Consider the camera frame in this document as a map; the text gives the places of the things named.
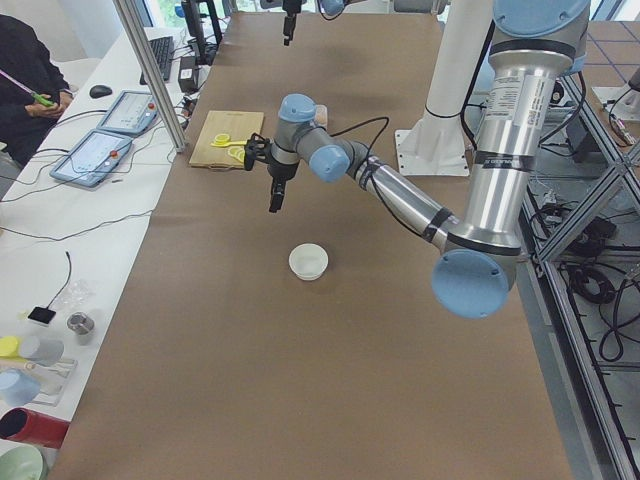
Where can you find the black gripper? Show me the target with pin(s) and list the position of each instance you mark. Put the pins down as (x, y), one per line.
(288, 21)
(280, 171)

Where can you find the clear plastic egg box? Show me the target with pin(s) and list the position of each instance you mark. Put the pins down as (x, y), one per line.
(321, 115)

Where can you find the black power adapter box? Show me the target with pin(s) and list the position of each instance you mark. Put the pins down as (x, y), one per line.
(188, 77)

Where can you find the clear box in corner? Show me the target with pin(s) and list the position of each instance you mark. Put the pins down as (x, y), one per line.
(53, 380)

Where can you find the lemon slice middle of row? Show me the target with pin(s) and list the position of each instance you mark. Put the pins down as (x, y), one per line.
(240, 156)

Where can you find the white round bowl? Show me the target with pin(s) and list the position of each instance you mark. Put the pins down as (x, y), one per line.
(308, 261)

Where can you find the yellow plastic knife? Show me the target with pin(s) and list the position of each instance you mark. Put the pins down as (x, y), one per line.
(225, 144)

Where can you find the wooden cutting board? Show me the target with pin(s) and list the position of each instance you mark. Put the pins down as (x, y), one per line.
(240, 125)

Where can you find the lemon slice near knife top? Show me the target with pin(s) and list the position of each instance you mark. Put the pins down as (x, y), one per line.
(222, 137)

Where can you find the black monitor stand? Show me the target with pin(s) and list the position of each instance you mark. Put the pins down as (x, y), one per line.
(204, 51)

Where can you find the black keyboard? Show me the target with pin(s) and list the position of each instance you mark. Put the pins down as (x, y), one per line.
(162, 49)

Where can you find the far blue teach pendant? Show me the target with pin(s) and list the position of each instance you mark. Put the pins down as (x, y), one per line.
(131, 114)

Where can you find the blue teach pendant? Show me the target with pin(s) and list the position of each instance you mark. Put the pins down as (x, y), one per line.
(131, 114)
(94, 157)

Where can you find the near blue teach pendant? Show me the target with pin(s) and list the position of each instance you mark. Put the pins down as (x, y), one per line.
(94, 157)

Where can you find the white side table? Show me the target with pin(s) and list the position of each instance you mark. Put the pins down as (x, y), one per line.
(70, 248)

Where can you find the black computer mouse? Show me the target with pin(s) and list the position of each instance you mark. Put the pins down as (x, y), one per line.
(100, 91)

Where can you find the metal cylinder in corner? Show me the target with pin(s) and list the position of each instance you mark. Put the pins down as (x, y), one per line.
(82, 327)

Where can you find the small black square pad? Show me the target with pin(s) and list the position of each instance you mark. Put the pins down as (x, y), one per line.
(42, 315)

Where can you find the person in black clothes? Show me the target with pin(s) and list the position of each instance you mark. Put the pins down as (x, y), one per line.
(24, 122)

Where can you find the grey cup on rack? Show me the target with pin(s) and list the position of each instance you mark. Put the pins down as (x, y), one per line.
(43, 351)

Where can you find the yellow cup on rack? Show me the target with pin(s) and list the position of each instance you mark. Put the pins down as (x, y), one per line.
(9, 347)

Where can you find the light blue cup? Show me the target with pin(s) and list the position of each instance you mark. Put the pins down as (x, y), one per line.
(18, 388)

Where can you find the red cylinder cup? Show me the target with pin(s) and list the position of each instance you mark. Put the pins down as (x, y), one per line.
(32, 427)

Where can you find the pale green bowl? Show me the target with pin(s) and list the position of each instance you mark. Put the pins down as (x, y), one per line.
(23, 463)

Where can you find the aluminium frame post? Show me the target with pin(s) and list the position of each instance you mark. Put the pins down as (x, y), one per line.
(134, 29)

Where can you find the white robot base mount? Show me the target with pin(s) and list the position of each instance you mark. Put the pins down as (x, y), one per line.
(435, 145)

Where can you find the green handled tool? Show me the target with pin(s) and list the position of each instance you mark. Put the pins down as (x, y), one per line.
(37, 97)

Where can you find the aluminium frame rail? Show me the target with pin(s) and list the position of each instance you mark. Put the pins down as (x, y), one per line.
(580, 224)

